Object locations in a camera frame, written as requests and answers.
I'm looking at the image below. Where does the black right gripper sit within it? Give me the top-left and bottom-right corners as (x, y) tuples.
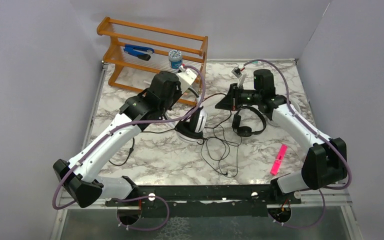
(215, 83), (261, 112)

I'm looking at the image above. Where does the black red headset cable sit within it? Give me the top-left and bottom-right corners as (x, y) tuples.
(142, 92), (233, 147)

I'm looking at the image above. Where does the white black gaming headset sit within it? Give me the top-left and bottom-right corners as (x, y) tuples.
(168, 106), (208, 144)

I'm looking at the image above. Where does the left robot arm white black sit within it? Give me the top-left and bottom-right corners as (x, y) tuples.
(52, 68), (198, 210)

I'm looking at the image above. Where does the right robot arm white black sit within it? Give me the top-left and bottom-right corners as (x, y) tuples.
(215, 67), (348, 204)

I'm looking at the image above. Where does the small black on-ear headphones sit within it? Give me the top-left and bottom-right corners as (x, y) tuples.
(231, 105), (267, 138)

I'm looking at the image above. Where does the white over-ear headphones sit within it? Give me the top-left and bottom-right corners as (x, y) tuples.
(289, 97), (302, 114)

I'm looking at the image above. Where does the blue lidded jar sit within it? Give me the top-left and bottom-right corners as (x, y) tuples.
(167, 49), (183, 69)

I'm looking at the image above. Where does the blue black hand tool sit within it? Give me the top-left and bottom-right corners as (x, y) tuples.
(123, 44), (155, 61)

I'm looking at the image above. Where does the wooden orange shelf rack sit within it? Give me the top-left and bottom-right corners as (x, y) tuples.
(96, 16), (209, 93)

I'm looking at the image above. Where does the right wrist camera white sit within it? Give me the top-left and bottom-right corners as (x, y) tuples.
(231, 65), (247, 89)

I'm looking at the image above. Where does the thin black headphone cable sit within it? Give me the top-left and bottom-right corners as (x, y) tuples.
(199, 124), (243, 178)

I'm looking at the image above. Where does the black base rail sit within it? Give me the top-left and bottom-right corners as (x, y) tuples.
(105, 184), (302, 219)

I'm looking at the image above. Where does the black cable at left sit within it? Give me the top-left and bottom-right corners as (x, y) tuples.
(108, 137), (135, 168)

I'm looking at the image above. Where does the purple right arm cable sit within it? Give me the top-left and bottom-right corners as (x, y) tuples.
(243, 58), (353, 230)

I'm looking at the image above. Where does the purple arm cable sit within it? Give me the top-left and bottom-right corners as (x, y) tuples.
(243, 58), (353, 230)
(52, 64), (207, 232)

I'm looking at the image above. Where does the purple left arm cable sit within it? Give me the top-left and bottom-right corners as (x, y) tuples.
(52, 64), (207, 232)

